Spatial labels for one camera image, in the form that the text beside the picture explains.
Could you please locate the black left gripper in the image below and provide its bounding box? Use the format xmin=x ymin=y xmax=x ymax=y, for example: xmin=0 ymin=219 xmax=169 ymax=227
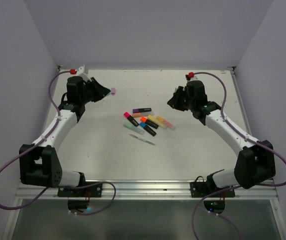
xmin=80 ymin=77 xmax=110 ymax=104

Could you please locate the pastel purple cap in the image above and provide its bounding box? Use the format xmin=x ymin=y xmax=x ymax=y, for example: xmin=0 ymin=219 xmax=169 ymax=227
xmin=110 ymin=88 xmax=116 ymax=96

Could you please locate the pastel peach highlighter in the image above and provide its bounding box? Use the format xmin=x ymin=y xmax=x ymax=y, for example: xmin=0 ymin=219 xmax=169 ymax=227
xmin=156 ymin=116 xmax=176 ymax=131

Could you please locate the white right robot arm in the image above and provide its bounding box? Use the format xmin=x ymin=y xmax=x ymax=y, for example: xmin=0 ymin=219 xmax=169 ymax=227
xmin=167 ymin=80 xmax=276 ymax=197

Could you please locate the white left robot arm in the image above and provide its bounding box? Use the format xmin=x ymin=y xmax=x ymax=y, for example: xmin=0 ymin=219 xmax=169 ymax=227
xmin=19 ymin=76 xmax=111 ymax=197

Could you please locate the thin grey pen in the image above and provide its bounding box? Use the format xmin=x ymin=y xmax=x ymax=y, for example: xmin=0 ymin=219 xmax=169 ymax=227
xmin=129 ymin=134 xmax=156 ymax=146

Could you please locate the pastel yellow highlighter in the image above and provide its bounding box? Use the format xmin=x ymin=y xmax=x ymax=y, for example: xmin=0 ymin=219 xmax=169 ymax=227
xmin=147 ymin=115 xmax=167 ymax=129

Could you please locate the pastel orange highlighter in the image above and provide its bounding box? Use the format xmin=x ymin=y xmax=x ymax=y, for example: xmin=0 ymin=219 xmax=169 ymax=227
xmin=132 ymin=112 xmax=151 ymax=118

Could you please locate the pink cap black highlighter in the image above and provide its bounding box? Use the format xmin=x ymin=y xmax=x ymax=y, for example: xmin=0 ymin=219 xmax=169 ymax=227
xmin=123 ymin=112 xmax=139 ymax=127

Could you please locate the orange cap black highlighter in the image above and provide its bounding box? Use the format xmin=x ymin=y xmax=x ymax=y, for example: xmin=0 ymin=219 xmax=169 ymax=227
xmin=140 ymin=116 xmax=159 ymax=129

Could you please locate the purple cap black highlighter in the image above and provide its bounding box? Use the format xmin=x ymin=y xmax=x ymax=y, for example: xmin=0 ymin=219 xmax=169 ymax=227
xmin=132 ymin=108 xmax=152 ymax=114

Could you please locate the blue cap black highlighter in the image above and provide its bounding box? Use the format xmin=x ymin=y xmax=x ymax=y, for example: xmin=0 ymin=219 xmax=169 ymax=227
xmin=139 ymin=122 xmax=157 ymax=137

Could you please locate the pastel green highlighter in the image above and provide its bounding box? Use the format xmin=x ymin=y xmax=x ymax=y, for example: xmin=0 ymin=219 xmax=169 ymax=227
xmin=123 ymin=122 xmax=144 ymax=135

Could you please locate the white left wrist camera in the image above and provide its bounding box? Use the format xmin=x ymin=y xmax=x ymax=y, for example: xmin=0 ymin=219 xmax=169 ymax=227
xmin=76 ymin=65 xmax=90 ymax=82

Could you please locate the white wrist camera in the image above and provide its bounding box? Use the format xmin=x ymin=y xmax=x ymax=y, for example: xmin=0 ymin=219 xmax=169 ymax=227
xmin=185 ymin=74 xmax=199 ymax=82
xmin=76 ymin=65 xmax=90 ymax=82

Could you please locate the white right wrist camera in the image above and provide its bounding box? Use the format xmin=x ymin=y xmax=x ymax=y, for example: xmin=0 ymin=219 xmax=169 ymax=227
xmin=185 ymin=74 xmax=199 ymax=82

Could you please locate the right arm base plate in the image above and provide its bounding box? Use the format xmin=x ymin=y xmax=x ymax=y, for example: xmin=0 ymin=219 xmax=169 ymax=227
xmin=189 ymin=176 xmax=236 ymax=214

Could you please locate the aluminium front rail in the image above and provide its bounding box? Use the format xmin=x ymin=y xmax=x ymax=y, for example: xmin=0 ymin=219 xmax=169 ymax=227
xmin=14 ymin=180 xmax=279 ymax=201

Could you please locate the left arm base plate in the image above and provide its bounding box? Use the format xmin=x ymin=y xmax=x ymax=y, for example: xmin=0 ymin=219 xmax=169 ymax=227
xmin=57 ymin=181 xmax=103 ymax=213

